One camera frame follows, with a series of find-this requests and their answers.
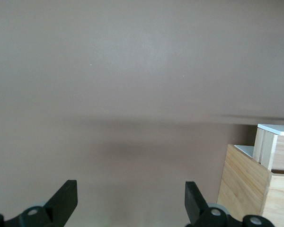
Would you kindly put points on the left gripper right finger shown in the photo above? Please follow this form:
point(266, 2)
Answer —
point(194, 203)

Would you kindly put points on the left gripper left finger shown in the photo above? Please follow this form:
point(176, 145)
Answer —
point(61, 201)

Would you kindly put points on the wooden drawer with white front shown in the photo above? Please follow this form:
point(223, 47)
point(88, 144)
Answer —
point(282, 151)

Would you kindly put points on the light wooden drawer cabinet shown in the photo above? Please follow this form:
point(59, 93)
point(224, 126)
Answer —
point(241, 184)

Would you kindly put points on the brown table cover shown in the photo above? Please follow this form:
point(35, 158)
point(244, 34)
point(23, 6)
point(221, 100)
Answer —
point(109, 71)

